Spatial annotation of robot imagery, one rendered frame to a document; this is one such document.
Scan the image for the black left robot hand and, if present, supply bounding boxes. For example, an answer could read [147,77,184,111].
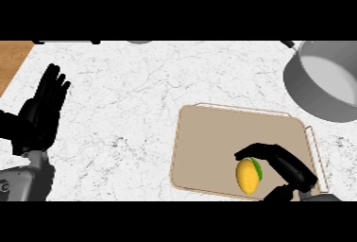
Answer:
[0,62,72,157]

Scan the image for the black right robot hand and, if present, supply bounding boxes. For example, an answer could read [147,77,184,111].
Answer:
[232,142,318,202]

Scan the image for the beige tray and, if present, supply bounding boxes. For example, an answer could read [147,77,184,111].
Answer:
[168,102,330,201]

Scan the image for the grey metal pot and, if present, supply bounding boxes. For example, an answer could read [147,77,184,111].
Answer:
[278,41,357,124]

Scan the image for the brown wooden board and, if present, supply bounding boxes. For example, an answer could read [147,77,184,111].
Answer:
[0,41,36,97]

